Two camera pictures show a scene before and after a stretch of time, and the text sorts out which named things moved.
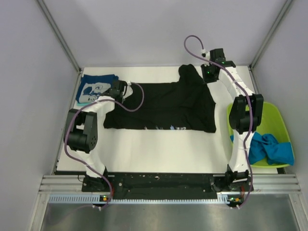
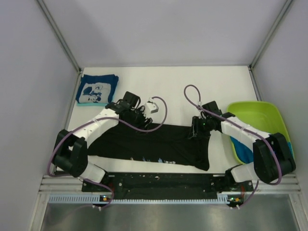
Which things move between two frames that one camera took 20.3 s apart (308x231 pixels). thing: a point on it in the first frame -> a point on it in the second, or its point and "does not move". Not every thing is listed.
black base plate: (161, 186) does not move
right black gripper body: (208, 77) -> (201, 127)
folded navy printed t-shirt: (92, 86) does not move
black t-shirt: (187, 105) -> (172, 145)
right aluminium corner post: (287, 4) does not move
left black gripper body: (121, 96) -> (136, 118)
